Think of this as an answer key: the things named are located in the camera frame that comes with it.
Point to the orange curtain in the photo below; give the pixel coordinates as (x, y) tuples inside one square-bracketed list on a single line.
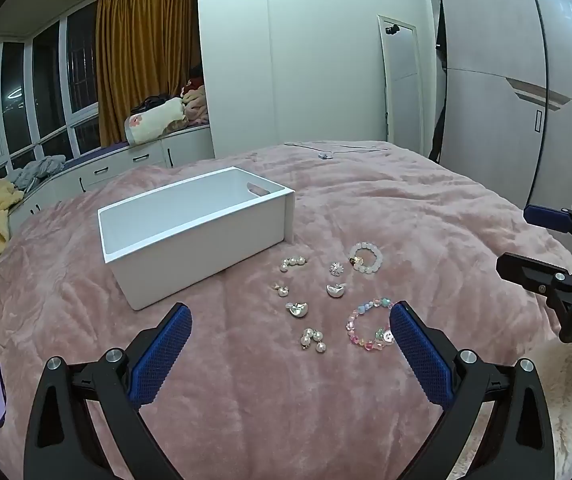
[(141, 35)]

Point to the white drawer cabinet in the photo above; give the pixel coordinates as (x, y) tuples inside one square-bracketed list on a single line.
[(126, 160)]

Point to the pile of pink clothes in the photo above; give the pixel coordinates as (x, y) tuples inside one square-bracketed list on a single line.
[(197, 105)]

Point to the silver flower earring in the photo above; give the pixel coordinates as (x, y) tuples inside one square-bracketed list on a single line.
[(335, 268)]

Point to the white standing mirror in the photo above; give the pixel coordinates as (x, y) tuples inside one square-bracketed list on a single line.
[(403, 85)]

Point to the small gold pearl earring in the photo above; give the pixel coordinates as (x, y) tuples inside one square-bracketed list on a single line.
[(281, 290)]

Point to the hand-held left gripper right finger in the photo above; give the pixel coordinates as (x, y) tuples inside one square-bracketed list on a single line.
[(416, 355)]

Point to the silver bean earring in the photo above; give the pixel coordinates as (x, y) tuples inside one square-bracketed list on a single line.
[(296, 310), (335, 291)]

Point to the white storage box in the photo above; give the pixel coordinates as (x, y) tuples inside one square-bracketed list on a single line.
[(206, 240)]

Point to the dark clothes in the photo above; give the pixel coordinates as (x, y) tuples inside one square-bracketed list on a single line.
[(148, 104)]

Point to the white framed window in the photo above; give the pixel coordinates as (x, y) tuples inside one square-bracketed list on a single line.
[(16, 100)]

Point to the pearl row earring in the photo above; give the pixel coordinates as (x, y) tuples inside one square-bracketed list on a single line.
[(293, 261)]

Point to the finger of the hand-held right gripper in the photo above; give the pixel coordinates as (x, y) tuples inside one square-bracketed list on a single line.
[(546, 217), (521, 267)]

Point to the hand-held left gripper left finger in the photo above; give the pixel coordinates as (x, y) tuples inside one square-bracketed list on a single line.
[(163, 355)]

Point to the white floral pillow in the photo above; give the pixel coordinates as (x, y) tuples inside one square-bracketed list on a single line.
[(153, 122)]

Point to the black mirror clip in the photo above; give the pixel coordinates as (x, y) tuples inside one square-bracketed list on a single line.
[(392, 28)]

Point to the grey wardrobe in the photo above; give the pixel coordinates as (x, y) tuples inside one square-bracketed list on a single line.
[(491, 85)]

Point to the pink fluffy blanket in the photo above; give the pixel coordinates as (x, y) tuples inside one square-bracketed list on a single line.
[(246, 410)]

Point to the grey cloth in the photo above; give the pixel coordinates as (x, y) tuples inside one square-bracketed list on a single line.
[(36, 170)]

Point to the white fluffy fabric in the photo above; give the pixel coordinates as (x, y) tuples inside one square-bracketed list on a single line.
[(566, 400)]

